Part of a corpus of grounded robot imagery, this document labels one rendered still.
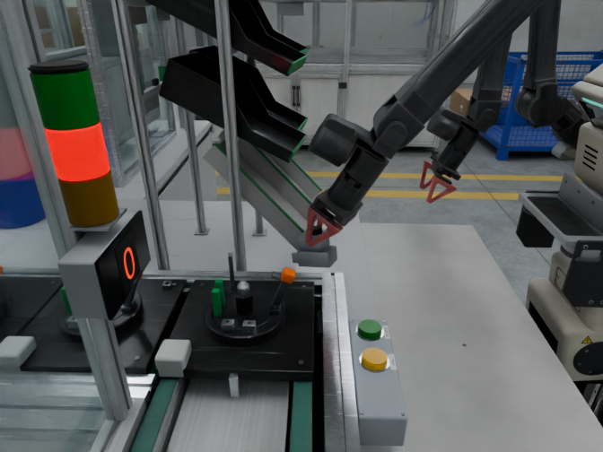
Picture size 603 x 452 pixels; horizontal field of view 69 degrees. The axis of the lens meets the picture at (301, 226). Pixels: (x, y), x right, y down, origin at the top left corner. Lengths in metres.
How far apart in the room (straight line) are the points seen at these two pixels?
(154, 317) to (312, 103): 4.05
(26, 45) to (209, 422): 0.53
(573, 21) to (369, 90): 6.08
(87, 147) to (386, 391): 0.51
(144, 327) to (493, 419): 0.60
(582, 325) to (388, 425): 0.66
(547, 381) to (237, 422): 0.55
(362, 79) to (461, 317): 3.86
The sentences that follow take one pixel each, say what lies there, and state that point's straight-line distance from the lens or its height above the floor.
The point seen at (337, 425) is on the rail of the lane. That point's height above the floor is 0.96.
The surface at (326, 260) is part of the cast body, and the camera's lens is 0.80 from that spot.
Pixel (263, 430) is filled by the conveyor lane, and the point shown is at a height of 0.92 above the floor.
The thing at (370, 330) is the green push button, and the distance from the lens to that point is 0.77.
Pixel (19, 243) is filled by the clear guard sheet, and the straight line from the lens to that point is 0.47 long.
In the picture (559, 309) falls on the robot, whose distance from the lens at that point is 1.25.
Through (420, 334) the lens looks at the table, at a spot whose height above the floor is 0.86.
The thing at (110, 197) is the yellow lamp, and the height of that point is 1.29.
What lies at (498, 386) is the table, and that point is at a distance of 0.90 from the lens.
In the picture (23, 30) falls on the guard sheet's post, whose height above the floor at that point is 1.44.
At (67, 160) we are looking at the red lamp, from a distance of 0.47.
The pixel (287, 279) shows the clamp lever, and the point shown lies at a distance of 0.72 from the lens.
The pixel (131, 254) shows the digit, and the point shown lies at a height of 1.21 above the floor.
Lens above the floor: 1.47
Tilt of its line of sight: 27 degrees down
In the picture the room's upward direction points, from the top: straight up
